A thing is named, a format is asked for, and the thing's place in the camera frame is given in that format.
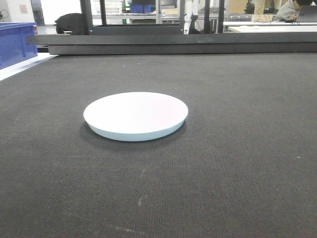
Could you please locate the white round tray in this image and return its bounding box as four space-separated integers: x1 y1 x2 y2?
83 92 188 142

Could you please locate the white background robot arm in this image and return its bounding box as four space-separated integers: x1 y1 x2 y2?
182 0 199 35

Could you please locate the dark grey mat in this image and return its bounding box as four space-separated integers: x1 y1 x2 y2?
0 53 317 238

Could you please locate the small blue background crate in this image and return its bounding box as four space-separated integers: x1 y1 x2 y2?
130 4 152 13

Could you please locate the black bag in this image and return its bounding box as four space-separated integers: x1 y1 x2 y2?
55 13 87 35

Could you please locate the white background table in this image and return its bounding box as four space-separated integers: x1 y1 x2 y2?
223 21 317 33

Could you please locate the blue plastic bin left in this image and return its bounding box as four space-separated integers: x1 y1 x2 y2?
0 22 38 69

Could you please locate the seated person in grey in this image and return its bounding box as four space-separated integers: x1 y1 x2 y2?
275 0 316 22

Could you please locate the black metal frame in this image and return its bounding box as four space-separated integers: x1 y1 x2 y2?
26 0 317 56

